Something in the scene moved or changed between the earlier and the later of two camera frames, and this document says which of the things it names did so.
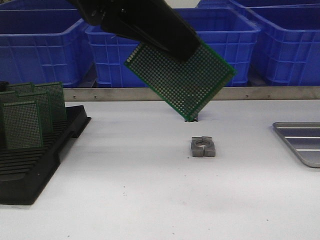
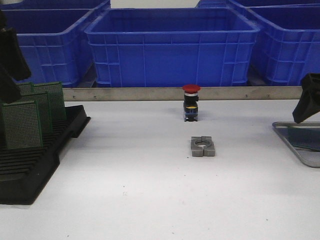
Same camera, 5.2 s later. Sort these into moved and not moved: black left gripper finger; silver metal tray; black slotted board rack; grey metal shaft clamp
Moved: black left gripper finger
Not moved: grey metal shaft clamp; black slotted board rack; silver metal tray
